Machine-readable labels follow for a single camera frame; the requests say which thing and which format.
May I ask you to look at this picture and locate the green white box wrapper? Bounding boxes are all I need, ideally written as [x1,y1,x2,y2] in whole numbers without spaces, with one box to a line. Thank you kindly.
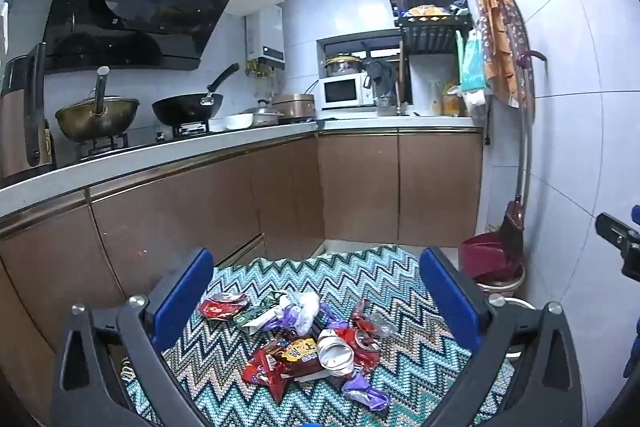
[233,291,290,335]

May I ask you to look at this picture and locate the red skittles candy bag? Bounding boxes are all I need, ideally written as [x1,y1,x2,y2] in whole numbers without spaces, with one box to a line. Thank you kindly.
[241,339,302,403]

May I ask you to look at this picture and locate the purple premium wrapper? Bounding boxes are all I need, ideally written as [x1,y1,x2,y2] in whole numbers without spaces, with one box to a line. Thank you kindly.
[342,372,390,413]

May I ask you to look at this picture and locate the dark chocolate snack bag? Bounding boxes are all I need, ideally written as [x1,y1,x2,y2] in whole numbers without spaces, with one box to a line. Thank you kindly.
[271,337,326,381]

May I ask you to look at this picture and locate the purple gloves plastic bundle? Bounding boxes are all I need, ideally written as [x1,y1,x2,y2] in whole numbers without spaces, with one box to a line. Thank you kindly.
[262,291,348,337]

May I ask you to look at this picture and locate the clear red plastic wrapper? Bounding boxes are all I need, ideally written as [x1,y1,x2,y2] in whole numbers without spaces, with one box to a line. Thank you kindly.
[341,299,398,373]

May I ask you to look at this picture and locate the brown lower kitchen cabinets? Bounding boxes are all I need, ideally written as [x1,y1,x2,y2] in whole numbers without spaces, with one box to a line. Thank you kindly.
[1,126,482,423]

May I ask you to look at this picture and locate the bin under dustpan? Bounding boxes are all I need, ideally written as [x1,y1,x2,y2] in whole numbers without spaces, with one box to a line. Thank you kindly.
[476,265,526,297]

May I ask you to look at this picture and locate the maroon dustpan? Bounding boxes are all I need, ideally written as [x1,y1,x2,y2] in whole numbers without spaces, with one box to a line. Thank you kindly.
[458,232,524,283]

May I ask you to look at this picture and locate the zigzag teal knitted blanket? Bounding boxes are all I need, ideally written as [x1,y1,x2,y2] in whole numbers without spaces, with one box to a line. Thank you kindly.
[119,244,516,427]

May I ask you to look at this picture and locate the maroon broom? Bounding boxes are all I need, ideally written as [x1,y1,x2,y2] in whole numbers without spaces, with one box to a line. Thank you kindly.
[498,50,547,265]

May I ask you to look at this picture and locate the white dish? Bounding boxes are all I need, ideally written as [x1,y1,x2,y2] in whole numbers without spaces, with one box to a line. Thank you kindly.
[224,114,254,131]

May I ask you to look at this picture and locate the black frying pan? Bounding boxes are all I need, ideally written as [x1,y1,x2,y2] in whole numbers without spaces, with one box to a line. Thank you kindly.
[152,63,240,128]

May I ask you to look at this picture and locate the teal hanging bag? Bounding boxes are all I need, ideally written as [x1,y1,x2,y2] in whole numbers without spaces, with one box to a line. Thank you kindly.
[456,29,487,93]

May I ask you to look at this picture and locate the steel pot with lid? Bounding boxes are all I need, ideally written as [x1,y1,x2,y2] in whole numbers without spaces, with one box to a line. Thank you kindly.
[244,98,284,128]

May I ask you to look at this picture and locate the brown thermos kettle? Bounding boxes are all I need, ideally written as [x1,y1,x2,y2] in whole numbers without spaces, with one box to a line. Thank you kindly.
[1,42,55,187]

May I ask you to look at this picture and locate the orange patterned apron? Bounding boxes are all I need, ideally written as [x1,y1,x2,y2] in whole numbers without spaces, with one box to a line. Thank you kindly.
[475,0,534,107]

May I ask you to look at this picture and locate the brown rice cooker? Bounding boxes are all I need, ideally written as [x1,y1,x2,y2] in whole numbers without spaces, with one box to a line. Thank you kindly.
[271,93,316,121]

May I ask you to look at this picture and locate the white microwave oven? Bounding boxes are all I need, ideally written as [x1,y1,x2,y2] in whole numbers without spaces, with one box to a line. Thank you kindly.
[320,72,374,110]

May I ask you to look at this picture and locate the black dish rack shelf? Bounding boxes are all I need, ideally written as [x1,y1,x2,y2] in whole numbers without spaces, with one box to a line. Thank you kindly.
[390,0,472,55]

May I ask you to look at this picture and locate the black range hood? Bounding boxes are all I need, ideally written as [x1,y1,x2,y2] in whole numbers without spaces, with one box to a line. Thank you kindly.
[43,0,230,74]

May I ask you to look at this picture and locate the white wall water heater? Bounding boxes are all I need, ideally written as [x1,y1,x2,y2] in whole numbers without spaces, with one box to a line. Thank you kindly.
[245,5,285,68]

